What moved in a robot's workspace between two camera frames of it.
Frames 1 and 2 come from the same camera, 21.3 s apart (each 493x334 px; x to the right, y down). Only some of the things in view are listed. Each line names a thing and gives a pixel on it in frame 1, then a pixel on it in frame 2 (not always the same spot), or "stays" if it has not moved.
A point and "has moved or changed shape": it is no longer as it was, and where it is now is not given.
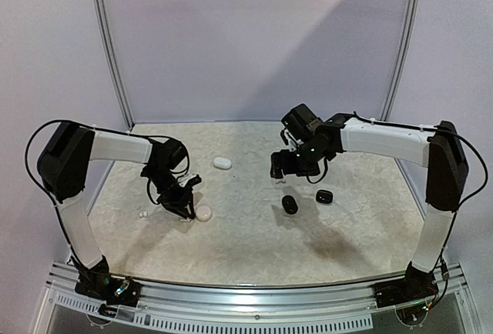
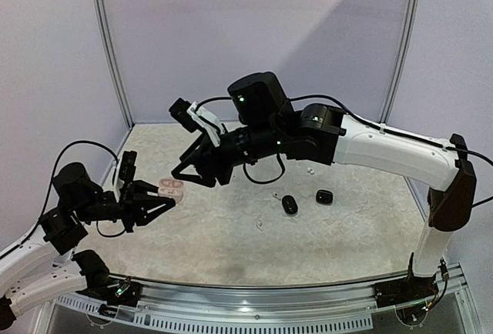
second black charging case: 290,205 stays
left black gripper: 179,204 to 130,207
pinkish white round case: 203,214 has moved or changed shape
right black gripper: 280,161 to 215,158
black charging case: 324,196 stays
